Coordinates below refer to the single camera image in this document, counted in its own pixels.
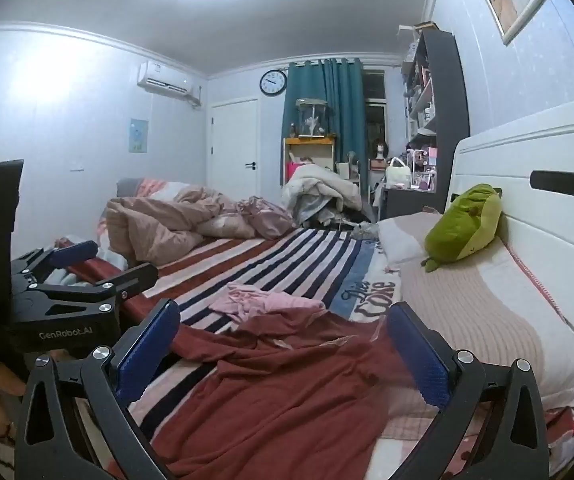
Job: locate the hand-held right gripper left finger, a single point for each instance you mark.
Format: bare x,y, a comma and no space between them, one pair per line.
147,347

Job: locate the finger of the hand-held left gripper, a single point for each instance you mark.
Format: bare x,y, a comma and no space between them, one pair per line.
127,282
73,252

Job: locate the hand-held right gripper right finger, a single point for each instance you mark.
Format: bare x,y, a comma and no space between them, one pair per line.
417,355

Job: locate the red garment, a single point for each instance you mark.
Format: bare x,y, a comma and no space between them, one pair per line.
277,400

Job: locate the cream clothes pile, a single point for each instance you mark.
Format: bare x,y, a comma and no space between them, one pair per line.
317,185

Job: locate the beige pink pillow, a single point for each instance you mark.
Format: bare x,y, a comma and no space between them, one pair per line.
487,320

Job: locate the white fluffy pillow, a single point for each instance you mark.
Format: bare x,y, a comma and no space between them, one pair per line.
407,232

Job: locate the pink garment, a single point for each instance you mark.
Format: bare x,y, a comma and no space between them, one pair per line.
267,305

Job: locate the green plush toy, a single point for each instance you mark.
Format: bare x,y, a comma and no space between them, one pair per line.
462,225

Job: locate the dark desk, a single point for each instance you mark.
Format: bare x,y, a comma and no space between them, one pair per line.
407,202

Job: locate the striped bedsheet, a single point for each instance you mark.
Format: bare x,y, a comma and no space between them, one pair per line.
287,260

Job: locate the pink printed sheet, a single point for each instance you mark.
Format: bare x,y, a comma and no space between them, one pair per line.
567,425

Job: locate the white door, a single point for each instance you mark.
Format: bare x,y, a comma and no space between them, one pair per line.
234,145

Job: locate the white bag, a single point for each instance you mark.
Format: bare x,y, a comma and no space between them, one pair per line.
398,175

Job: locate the white headboard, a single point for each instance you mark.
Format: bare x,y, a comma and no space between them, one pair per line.
557,240

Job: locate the white air conditioner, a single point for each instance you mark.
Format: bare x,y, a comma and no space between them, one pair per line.
164,80

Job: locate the magenta box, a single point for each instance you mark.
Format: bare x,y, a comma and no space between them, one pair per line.
295,170

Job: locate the mannequin head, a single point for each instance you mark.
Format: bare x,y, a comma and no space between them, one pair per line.
380,152

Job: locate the yellow wooden shelf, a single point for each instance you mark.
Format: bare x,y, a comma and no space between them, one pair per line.
309,142

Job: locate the dark bookshelf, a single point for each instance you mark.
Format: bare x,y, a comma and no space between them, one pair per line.
447,110

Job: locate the glass display case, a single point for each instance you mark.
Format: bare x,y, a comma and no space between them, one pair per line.
312,117

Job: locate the window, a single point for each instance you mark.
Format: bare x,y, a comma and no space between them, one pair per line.
374,110

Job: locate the teal curtain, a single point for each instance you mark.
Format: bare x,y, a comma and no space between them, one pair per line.
347,110

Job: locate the cardboard box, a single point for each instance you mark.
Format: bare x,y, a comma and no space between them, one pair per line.
424,26

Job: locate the pale blue wall poster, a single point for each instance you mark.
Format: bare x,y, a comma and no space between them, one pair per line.
138,135

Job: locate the black wall clock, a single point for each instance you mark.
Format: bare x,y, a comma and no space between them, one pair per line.
273,82

